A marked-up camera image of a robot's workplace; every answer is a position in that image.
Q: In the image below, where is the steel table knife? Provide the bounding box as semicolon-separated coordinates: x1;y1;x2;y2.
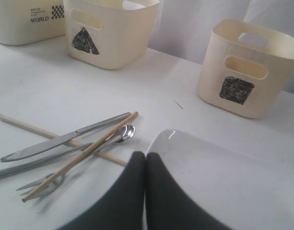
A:
0;112;131;162

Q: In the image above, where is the cream bin with circle mark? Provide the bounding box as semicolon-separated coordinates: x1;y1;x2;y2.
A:
0;0;65;46

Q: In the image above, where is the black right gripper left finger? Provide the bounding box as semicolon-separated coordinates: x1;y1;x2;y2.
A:
60;151;146;230

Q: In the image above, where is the large white square plate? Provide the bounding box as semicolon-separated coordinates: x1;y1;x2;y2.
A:
147;129;294;230

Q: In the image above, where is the cream bin with triangle mark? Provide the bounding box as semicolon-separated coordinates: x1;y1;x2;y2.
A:
63;0;160;69

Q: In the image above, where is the long steel spoon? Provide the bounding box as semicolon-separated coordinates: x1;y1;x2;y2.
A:
0;125;136;178

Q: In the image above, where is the crosswise wooden chopstick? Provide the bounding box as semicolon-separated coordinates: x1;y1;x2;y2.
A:
0;115;127;166

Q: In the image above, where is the cream bin with square mark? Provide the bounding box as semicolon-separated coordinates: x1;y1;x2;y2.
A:
197;19;294;118

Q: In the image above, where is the small steel fork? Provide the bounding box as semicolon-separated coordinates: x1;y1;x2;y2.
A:
15;172;66;197

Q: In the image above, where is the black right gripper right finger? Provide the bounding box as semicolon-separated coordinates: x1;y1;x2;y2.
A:
145;152;230;230

